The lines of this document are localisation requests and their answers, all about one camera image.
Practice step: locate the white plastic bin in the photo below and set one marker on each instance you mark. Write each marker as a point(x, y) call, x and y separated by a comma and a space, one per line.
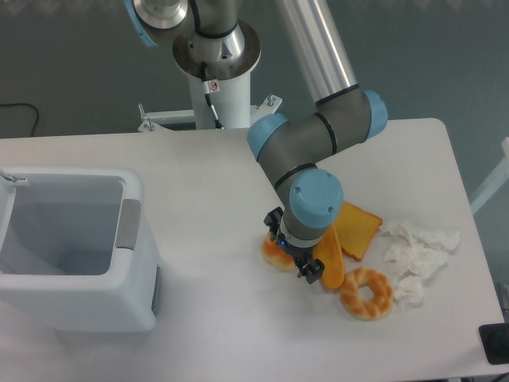
point(77, 251)

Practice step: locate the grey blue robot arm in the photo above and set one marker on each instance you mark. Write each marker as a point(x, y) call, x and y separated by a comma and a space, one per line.
point(217, 51)

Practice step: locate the long orange baguette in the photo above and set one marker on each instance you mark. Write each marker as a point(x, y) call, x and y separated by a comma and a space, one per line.
point(329, 252)

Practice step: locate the round knotted bread roll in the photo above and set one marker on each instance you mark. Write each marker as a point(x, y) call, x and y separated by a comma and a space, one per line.
point(275, 256)

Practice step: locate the ring shaped braided bread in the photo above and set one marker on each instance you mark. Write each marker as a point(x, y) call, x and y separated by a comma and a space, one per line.
point(366, 294)

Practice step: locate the crumpled white tissue paper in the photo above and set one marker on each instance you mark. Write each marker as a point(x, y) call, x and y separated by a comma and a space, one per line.
point(414, 258)

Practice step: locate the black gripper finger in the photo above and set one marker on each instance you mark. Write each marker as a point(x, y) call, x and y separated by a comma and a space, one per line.
point(273, 221)
point(309, 268)

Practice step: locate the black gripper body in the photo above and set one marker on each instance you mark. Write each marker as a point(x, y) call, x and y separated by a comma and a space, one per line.
point(300, 250)

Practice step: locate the toast bread slice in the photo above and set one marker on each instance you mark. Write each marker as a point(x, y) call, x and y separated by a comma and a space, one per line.
point(356, 228)

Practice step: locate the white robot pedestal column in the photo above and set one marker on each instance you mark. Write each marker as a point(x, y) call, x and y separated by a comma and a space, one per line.
point(231, 100)

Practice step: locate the white frame at right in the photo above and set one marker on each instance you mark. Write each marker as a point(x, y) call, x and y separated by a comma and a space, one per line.
point(492, 183)

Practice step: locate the black device at edge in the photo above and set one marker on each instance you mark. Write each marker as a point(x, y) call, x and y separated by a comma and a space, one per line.
point(494, 338)

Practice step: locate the white metal base frame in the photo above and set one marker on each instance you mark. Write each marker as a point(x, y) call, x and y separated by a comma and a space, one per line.
point(185, 120)

